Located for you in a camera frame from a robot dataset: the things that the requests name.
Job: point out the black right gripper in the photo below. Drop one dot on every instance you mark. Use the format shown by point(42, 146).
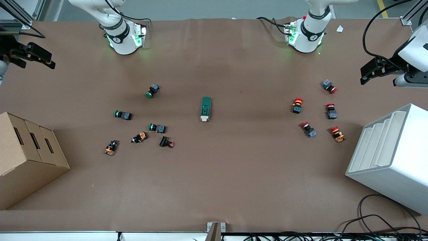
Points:
point(10, 47)

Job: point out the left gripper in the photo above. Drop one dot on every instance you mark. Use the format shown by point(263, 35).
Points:
point(394, 63)

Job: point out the green load switch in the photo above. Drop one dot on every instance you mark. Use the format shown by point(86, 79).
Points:
point(206, 107)

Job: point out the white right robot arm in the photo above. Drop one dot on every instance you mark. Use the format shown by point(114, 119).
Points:
point(123, 40)

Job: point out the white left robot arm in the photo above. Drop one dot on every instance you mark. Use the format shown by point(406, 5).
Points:
point(307, 36)

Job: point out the red emergency stop button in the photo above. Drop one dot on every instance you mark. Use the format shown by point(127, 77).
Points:
point(329, 86)
point(337, 134)
point(331, 111)
point(297, 105)
point(309, 130)

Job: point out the small white paper scrap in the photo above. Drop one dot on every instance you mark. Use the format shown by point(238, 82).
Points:
point(339, 28)

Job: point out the white stepped storage bin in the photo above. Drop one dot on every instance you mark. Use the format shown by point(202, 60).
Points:
point(398, 160)

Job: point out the brown cardboard box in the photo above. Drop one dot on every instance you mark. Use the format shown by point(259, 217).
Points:
point(26, 167)

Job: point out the black square push button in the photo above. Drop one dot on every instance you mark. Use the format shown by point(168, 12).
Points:
point(165, 142)

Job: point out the brown paper table cover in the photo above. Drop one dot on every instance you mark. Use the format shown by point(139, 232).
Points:
point(234, 174)

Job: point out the aluminium frame post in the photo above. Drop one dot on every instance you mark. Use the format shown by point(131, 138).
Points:
point(409, 16)
point(23, 20)

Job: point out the green push button switch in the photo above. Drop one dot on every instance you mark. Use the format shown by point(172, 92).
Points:
point(157, 128)
point(123, 115)
point(152, 90)

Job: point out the black orange selector switch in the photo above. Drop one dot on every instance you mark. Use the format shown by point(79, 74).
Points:
point(111, 148)
point(139, 137)

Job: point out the metal bracket at table edge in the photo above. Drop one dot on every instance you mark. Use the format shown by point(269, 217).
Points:
point(215, 231)

